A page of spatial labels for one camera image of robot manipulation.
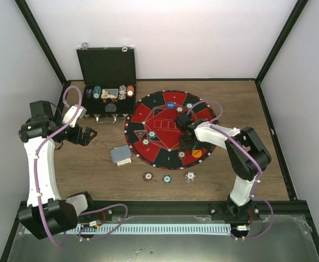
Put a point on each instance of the teal chips in case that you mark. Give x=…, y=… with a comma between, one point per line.
x=97, y=92

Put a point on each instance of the blue blind button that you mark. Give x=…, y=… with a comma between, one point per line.
x=170, y=105

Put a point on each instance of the blue poker chip stack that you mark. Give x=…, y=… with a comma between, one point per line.
x=190, y=176

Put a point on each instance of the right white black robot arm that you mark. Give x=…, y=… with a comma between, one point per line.
x=247, y=154

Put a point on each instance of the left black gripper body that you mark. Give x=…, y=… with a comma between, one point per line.
x=76, y=138

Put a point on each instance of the red poker chip stack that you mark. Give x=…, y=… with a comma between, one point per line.
x=147, y=176

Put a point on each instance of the black round button in case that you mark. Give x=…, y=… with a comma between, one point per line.
x=110, y=107

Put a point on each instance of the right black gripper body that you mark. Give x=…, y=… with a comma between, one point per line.
x=187, y=144

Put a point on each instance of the light blue slotted cable duct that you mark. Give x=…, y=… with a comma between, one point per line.
x=155, y=229

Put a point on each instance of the blue card deck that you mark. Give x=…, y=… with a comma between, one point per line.
x=120, y=153

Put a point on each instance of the black poker chip case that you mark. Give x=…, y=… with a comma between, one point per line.
x=108, y=67

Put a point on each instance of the card deck in case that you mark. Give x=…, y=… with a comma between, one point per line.
x=109, y=93

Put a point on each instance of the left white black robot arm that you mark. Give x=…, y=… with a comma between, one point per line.
x=46, y=213

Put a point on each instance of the orange chips in case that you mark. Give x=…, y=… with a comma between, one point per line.
x=130, y=90

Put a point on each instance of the orange dealer button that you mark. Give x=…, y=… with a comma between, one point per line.
x=196, y=153

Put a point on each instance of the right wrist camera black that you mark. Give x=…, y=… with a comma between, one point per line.
x=182, y=121

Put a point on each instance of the teal poker chip stack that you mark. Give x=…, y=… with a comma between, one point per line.
x=167, y=179

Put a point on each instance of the round red black poker mat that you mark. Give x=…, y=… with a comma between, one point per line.
x=150, y=114

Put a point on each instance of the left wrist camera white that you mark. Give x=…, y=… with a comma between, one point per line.
x=73, y=114

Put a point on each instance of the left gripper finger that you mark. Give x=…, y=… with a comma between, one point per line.
x=88, y=131
x=88, y=138

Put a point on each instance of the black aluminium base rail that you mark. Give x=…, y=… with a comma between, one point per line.
x=216, y=210

